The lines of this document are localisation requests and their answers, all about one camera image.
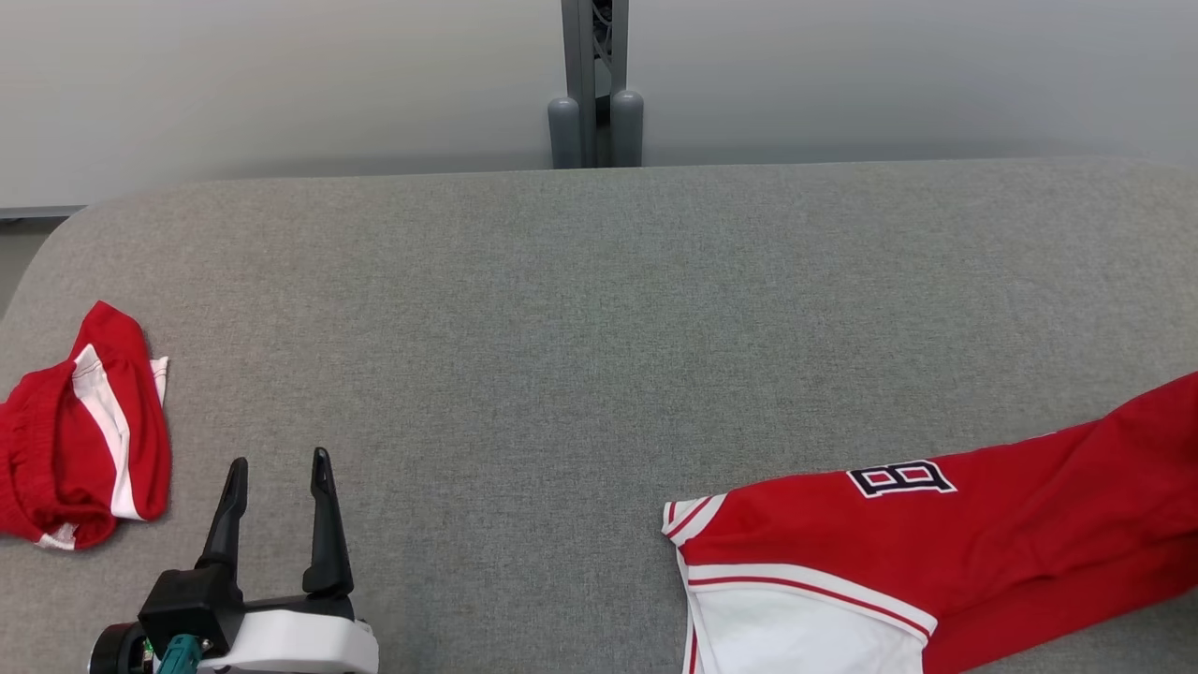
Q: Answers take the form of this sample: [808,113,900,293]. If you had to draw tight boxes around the left camera cable teal plug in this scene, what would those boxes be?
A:
[154,634,202,674]

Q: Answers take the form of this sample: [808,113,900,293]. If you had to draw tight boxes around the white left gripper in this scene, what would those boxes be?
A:
[199,447,380,674]

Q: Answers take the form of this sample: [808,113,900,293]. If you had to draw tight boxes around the red and white jersey shirt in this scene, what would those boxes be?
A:
[661,372,1198,674]

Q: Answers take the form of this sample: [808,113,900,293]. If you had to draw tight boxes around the grey cylinder post foot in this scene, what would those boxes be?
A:
[548,95,584,170]
[609,89,646,169]

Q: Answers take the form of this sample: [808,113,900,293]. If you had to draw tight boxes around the red shorts with white stripes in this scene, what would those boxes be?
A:
[0,300,173,551]

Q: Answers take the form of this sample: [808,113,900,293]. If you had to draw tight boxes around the grey metal truss post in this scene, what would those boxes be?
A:
[561,0,630,169]

